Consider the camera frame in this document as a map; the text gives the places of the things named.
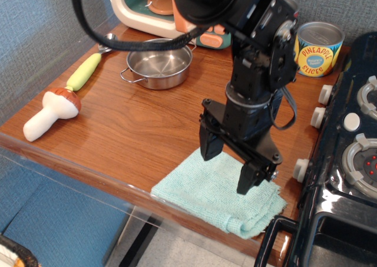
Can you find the pineapple slices can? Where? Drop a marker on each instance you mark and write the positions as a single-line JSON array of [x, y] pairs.
[[317, 47]]

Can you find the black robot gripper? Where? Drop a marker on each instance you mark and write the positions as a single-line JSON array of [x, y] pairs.
[[246, 130]]

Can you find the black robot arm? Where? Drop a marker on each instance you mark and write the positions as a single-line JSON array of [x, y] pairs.
[[263, 40]]

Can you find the black toy stove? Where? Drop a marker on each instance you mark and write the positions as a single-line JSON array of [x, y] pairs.
[[336, 225]]

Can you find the plush toy mushroom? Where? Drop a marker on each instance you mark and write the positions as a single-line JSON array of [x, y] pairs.
[[57, 103]]

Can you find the teal toy microwave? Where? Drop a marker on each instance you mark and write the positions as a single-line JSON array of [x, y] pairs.
[[157, 17]]

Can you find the green handled metal spoon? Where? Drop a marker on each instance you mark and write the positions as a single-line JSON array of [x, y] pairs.
[[82, 74]]

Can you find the tomato sauce can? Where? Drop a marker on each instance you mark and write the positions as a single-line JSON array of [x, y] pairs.
[[294, 5]]

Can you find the small steel pot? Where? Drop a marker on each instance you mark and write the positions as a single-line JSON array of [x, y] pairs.
[[159, 70]]

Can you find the light blue cloth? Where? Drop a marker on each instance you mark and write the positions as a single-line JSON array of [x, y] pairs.
[[207, 190]]

